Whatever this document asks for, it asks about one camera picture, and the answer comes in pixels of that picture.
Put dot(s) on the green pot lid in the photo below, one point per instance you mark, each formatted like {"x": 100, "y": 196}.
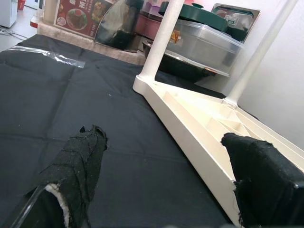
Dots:
{"x": 202, "y": 16}

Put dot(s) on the black tablecloth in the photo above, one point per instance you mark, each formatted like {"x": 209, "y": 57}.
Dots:
{"x": 71, "y": 99}

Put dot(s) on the white plastic table leg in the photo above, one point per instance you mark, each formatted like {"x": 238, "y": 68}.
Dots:
{"x": 259, "y": 52}
{"x": 164, "y": 35}

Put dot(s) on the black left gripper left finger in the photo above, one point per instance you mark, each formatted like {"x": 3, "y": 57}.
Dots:
{"x": 78, "y": 166}

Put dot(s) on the beige cloth covered bench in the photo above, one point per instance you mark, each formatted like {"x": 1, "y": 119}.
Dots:
{"x": 71, "y": 38}

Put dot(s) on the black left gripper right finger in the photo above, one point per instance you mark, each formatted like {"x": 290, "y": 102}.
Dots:
{"x": 261, "y": 185}

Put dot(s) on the storage box with orange lid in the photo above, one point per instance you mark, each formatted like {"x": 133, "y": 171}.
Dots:
{"x": 76, "y": 16}

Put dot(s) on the black wok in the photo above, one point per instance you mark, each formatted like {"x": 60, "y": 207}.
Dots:
{"x": 180, "y": 69}

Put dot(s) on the white household appliance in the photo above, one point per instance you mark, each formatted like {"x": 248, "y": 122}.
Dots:
{"x": 7, "y": 14}

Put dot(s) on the clear tape strip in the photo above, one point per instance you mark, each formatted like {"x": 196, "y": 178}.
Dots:
{"x": 59, "y": 58}

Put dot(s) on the white plastic table top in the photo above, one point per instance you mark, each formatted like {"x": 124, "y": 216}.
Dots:
{"x": 190, "y": 133}

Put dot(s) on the clear plastic lidded container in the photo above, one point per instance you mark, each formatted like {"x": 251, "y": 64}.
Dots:
{"x": 209, "y": 47}

